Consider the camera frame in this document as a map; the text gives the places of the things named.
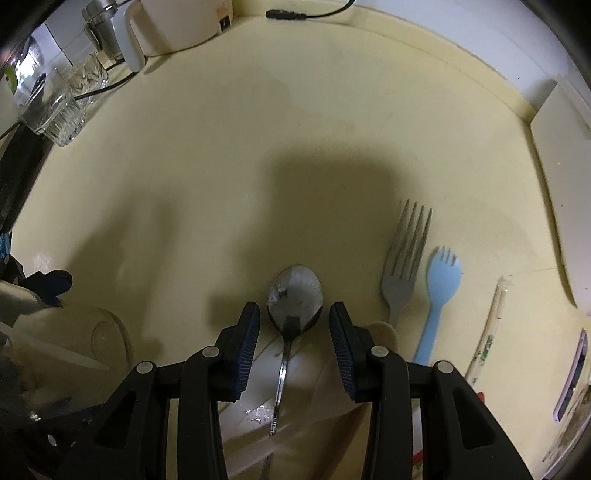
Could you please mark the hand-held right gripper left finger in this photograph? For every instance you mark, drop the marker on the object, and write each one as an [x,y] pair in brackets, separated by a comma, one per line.
[247,341]

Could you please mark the tall glass jar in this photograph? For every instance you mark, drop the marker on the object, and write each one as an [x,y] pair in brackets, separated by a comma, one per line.
[111,332]

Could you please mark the red spoon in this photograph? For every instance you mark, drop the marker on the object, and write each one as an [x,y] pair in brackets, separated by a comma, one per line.
[416,457]

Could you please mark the metal fork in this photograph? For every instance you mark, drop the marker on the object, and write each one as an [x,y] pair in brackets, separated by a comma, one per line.
[399,281]

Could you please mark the white rice cooker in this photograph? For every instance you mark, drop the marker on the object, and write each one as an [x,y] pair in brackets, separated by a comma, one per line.
[565,184]

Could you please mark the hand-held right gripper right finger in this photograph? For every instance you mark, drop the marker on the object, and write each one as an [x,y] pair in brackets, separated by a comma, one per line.
[342,341]

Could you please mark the black electric griddle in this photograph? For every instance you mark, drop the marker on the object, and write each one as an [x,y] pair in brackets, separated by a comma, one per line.
[21,175]

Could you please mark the ribbed glass cup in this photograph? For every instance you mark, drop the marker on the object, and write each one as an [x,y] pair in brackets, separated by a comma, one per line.
[60,120]

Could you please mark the wooden chopsticks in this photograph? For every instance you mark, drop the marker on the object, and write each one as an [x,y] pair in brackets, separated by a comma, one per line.
[491,323]

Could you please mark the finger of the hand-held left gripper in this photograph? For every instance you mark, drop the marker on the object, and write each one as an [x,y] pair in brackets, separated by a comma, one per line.
[48,284]

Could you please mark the phone with purple case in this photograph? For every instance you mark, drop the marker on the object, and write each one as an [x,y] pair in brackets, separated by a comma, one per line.
[572,374]

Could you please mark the blue plastic spork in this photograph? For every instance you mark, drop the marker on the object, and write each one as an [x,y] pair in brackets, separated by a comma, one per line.
[441,281]

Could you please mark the white electric pot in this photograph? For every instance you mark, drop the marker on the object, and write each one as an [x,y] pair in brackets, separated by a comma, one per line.
[180,23]

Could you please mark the metal spoon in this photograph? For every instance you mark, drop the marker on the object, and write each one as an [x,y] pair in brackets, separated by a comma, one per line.
[295,290]

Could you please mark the steel canister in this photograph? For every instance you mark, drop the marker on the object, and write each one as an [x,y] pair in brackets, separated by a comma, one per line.
[104,32]

